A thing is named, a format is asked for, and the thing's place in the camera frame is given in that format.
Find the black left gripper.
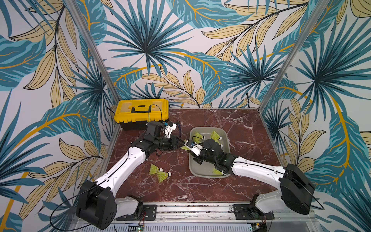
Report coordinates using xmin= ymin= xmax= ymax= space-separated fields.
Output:
xmin=155 ymin=134 xmax=186 ymax=151

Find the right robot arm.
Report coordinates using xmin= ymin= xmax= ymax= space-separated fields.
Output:
xmin=185 ymin=139 xmax=315 ymax=215

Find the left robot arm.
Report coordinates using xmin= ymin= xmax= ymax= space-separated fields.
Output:
xmin=76 ymin=121 xmax=185 ymax=230

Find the yellow black toolbox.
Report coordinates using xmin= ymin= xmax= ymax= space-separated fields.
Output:
xmin=114 ymin=99 xmax=169 ymax=131

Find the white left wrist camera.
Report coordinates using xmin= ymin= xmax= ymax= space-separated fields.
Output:
xmin=164 ymin=122 xmax=177 ymax=138

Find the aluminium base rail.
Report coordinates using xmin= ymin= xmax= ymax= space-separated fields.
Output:
xmin=68 ymin=201 xmax=322 ymax=232

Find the aluminium frame post left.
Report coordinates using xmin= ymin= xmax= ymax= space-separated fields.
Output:
xmin=65 ymin=0 xmax=120 ymax=104

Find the aluminium frame post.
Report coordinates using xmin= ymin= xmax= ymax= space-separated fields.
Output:
xmin=65 ymin=0 xmax=120 ymax=104
xmin=258 ymin=0 xmax=329 ymax=115

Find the aluminium frame post right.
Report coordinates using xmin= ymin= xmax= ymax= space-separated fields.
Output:
xmin=258 ymin=0 xmax=329 ymax=115

